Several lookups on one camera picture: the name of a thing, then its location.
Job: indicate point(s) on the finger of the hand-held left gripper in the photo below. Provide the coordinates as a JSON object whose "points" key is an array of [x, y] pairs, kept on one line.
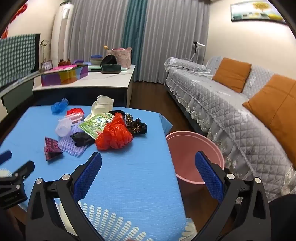
{"points": [[24, 169], [5, 157]]}

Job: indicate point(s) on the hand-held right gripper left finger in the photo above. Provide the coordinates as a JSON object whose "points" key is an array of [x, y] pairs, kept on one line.
{"points": [[89, 177]]}

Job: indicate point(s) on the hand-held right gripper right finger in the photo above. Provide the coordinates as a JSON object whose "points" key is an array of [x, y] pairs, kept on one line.
{"points": [[208, 177]]}

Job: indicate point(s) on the pink plastic bucket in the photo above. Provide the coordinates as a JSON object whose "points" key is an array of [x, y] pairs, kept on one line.
{"points": [[185, 162]]}

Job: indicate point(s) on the blue plastic bag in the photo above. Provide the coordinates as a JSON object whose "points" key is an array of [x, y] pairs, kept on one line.
{"points": [[59, 106]]}

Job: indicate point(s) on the maroon patterned packet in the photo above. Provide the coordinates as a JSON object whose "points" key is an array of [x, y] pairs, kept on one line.
{"points": [[52, 148]]}

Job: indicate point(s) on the purple spiky mat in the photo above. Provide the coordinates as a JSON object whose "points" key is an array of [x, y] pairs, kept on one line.
{"points": [[69, 144]]}

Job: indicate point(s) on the black plastic bag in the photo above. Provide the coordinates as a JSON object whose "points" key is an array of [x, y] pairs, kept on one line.
{"points": [[82, 139]]}

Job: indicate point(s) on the blue tablecloth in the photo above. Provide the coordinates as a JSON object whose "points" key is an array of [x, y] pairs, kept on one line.
{"points": [[129, 173]]}

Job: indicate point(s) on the red plastic bag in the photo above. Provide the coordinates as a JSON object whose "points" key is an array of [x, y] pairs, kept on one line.
{"points": [[115, 136]]}

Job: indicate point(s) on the green snack packet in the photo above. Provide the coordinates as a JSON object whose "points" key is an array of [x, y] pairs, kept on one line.
{"points": [[94, 125]]}

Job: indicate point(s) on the clear plastic cup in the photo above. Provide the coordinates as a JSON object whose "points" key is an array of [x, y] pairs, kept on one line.
{"points": [[63, 128]]}

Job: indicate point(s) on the grey television cabinet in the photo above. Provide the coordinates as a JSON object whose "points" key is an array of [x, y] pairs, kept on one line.
{"points": [[16, 92]]}

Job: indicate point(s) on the red packet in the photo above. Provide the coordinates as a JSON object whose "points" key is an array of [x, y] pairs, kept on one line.
{"points": [[74, 113]]}

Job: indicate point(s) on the black floral cloth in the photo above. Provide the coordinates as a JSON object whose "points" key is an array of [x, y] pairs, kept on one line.
{"points": [[137, 127]]}

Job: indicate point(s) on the grey quilted sofa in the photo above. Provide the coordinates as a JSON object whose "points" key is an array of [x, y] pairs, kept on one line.
{"points": [[231, 111]]}

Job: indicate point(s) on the cream paper bag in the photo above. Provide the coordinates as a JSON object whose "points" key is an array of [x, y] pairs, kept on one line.
{"points": [[103, 104]]}

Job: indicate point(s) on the person's dark trousers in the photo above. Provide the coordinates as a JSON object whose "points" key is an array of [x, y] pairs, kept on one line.
{"points": [[284, 217]]}

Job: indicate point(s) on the orange cushion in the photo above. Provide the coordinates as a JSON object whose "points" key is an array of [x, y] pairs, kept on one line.
{"points": [[275, 109], [231, 74]]}

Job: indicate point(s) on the white coffee table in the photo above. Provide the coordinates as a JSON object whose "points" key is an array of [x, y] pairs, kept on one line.
{"points": [[92, 81]]}

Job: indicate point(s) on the green checked cloth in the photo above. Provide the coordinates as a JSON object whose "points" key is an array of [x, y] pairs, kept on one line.
{"points": [[16, 58]]}

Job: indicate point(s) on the colourful gift box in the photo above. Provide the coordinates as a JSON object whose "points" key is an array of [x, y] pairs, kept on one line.
{"points": [[64, 75]]}

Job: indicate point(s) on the dark green round tin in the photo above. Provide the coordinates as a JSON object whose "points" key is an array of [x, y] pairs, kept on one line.
{"points": [[111, 68]]}

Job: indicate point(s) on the black television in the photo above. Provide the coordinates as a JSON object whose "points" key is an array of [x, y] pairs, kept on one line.
{"points": [[37, 51]]}

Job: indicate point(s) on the brown figurine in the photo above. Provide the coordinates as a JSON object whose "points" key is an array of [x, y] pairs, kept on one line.
{"points": [[64, 62]]}

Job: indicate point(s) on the potted plant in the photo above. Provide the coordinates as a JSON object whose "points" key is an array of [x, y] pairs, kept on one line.
{"points": [[45, 49]]}

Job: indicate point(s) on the stack of bowls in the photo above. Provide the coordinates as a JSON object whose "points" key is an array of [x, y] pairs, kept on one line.
{"points": [[96, 60]]}

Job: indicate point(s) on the black round lid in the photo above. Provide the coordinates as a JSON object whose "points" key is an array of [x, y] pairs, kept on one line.
{"points": [[108, 60]]}

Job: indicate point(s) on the pink lace basket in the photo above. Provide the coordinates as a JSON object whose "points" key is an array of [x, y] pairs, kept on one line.
{"points": [[123, 58]]}

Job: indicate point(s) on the white desk lamp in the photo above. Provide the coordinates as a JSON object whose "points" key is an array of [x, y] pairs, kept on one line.
{"points": [[197, 45]]}

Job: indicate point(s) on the white standing air conditioner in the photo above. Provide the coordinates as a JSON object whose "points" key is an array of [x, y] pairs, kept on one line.
{"points": [[62, 32]]}

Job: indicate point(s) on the grey curtain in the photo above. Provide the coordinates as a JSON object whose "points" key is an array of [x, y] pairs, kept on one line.
{"points": [[173, 34], [97, 32]]}

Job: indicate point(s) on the teal curtain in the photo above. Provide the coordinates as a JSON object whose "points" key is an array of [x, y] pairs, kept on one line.
{"points": [[135, 34]]}

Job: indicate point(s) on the small photo frame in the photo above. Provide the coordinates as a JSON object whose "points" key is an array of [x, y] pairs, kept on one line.
{"points": [[47, 65]]}

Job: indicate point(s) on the red wall decoration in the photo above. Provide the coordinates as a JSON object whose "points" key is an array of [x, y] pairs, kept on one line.
{"points": [[17, 16]]}

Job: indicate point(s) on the framed wall picture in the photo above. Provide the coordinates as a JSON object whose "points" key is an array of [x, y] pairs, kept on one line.
{"points": [[256, 11]]}

